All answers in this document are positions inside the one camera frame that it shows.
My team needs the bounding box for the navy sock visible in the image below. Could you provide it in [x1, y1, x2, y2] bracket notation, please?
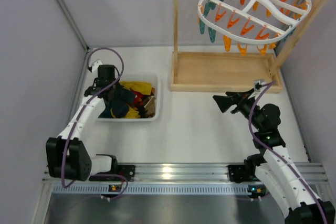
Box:
[99, 96, 138, 119]
[108, 83, 135, 104]

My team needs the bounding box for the white round clip hanger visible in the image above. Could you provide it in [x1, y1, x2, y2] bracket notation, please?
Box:
[197, 0, 312, 56]

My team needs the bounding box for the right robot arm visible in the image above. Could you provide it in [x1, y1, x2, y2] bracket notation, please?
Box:
[213, 89, 335, 223]

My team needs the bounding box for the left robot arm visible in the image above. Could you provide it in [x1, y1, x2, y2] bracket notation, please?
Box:
[46, 61, 119, 181]

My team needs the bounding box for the wooden hanger rack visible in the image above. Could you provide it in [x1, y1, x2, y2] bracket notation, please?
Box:
[171, 0, 327, 93]

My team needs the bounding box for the white plastic basket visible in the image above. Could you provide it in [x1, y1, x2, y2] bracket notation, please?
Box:
[97, 72, 163, 122]

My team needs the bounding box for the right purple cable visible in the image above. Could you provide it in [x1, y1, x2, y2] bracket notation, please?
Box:
[248, 81, 329, 224]

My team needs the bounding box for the purple cable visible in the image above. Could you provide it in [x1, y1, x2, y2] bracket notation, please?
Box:
[248, 81, 329, 224]
[60, 47, 129, 200]

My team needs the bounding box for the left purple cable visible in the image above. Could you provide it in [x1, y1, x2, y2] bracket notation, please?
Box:
[60, 47, 129, 200]

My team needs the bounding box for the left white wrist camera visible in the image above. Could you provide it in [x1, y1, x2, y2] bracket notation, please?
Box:
[88, 59, 103, 73]

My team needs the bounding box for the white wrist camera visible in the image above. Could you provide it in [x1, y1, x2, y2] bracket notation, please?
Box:
[251, 79, 266, 97]
[88, 59, 103, 73]

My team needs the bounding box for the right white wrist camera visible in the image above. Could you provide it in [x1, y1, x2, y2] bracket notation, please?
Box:
[251, 79, 266, 97]

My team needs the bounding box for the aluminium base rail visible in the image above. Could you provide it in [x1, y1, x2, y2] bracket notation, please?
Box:
[42, 163, 269, 198]

